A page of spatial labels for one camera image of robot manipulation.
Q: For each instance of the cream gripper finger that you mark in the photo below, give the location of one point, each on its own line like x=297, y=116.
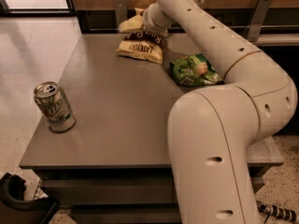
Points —
x=132, y=25

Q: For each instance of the brown yellow chip bag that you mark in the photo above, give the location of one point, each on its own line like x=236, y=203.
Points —
x=143, y=45

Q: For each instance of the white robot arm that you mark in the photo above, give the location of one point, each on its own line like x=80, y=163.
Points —
x=209, y=129

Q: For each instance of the green chip bag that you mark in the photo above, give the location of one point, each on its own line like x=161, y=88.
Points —
x=194, y=71

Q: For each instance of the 7up soda can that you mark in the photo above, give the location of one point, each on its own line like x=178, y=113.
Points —
x=52, y=102

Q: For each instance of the grey upper drawer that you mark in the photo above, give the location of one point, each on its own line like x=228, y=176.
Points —
x=111, y=191

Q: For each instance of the grey drawer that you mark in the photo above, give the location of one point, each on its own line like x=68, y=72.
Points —
x=111, y=191
x=126, y=214

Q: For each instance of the grey lower drawer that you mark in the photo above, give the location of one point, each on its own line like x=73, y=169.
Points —
x=126, y=214

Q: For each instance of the black chair base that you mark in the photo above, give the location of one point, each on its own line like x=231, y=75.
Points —
x=15, y=210

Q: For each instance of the left metal wall bracket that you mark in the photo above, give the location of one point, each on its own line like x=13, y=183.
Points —
x=120, y=8

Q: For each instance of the metal wall bracket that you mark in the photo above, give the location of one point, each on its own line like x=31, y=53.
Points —
x=120, y=8
x=252, y=31

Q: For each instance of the right metal wall bracket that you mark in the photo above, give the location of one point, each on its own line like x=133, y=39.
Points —
x=252, y=31

